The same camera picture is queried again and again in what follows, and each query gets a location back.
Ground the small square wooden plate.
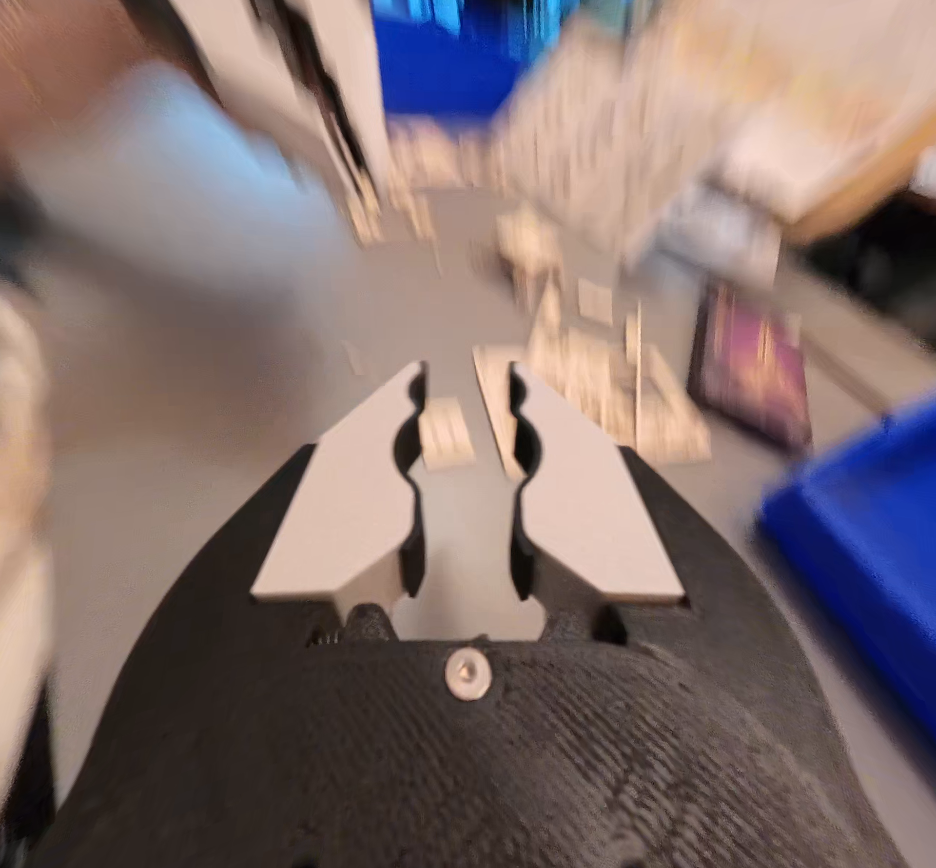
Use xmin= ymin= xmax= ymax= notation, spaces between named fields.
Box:
xmin=419 ymin=398 xmax=475 ymax=473

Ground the blue plastic bin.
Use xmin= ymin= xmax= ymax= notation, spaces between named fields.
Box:
xmin=368 ymin=0 xmax=560 ymax=117
xmin=757 ymin=393 xmax=936 ymax=708

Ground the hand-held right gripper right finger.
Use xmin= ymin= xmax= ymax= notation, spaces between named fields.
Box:
xmin=508 ymin=363 xmax=686 ymax=606

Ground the wooden tower base model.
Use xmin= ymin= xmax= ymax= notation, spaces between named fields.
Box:
xmin=497 ymin=202 xmax=567 ymax=315

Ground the person's left hand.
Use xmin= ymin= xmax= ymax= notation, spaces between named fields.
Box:
xmin=0 ymin=0 xmax=151 ymax=152

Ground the grey desk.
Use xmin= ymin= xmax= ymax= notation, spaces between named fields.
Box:
xmin=29 ymin=180 xmax=936 ymax=796

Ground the wooden puzzle frame sheet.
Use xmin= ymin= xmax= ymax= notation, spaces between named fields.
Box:
xmin=474 ymin=283 xmax=712 ymax=480

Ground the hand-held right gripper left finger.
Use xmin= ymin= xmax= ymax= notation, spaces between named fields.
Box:
xmin=252 ymin=362 xmax=427 ymax=609

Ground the paper instruction sheet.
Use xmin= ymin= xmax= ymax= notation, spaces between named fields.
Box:
xmin=505 ymin=0 xmax=936 ymax=284

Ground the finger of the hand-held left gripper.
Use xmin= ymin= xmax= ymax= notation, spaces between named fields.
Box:
xmin=256 ymin=0 xmax=392 ymax=225
xmin=139 ymin=0 xmax=367 ymax=225

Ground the purple puzzle box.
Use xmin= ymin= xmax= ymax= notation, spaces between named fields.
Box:
xmin=689 ymin=281 xmax=814 ymax=448

